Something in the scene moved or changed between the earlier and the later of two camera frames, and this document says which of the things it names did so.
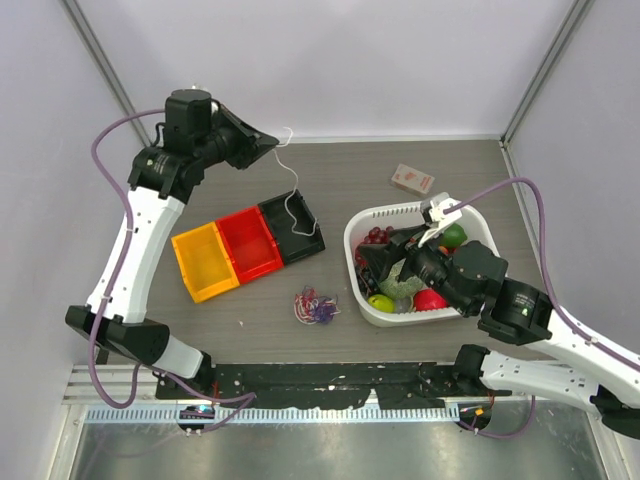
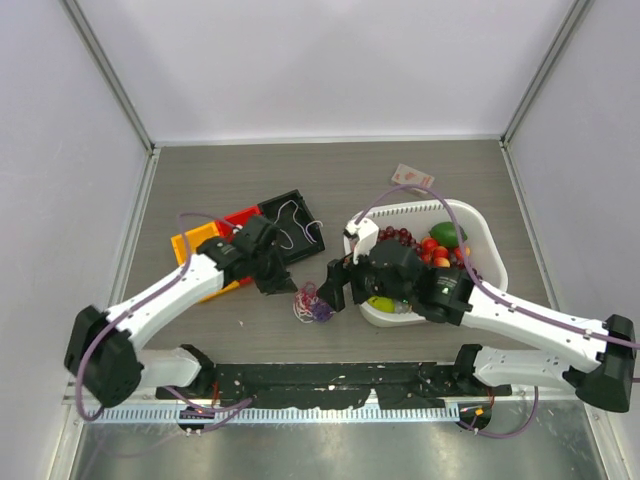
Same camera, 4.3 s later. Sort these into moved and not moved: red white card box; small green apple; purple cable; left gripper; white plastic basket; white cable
Moved: left gripper; white cable
Not moved: purple cable; red white card box; small green apple; white plastic basket
